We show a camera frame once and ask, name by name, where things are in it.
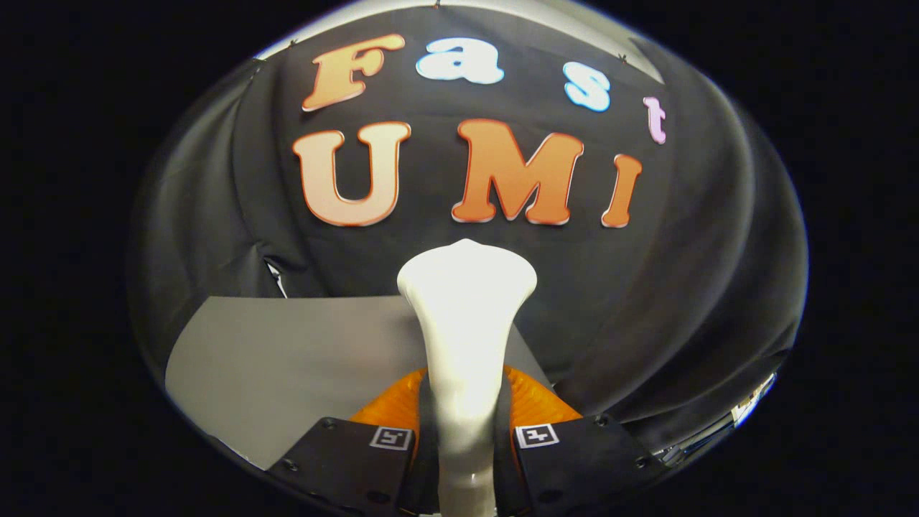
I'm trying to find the white garment steamer head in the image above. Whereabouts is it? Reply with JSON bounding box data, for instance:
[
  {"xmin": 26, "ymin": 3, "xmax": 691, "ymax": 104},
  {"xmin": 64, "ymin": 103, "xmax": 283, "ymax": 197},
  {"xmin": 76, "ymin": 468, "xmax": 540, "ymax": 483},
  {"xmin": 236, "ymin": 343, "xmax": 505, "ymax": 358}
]
[{"xmin": 396, "ymin": 238, "xmax": 538, "ymax": 517}]

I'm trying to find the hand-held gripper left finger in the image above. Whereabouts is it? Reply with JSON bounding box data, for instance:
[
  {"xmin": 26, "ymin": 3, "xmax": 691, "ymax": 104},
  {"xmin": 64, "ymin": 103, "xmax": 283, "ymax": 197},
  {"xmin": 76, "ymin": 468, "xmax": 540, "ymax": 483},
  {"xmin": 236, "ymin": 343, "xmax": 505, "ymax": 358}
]
[{"xmin": 267, "ymin": 368, "xmax": 440, "ymax": 517}]

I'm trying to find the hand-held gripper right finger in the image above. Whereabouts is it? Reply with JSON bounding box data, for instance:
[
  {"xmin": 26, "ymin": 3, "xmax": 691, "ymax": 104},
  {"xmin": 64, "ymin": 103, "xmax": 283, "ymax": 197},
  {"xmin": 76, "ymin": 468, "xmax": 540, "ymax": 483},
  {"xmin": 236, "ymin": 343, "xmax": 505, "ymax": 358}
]
[{"xmin": 493, "ymin": 365, "xmax": 670, "ymax": 516}]

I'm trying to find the grey drawer cabinet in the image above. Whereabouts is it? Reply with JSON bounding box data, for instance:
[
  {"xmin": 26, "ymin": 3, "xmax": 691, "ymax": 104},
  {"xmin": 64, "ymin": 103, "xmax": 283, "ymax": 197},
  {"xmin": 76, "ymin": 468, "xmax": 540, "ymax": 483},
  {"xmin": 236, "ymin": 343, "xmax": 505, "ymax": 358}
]
[{"xmin": 164, "ymin": 295, "xmax": 555, "ymax": 472}]

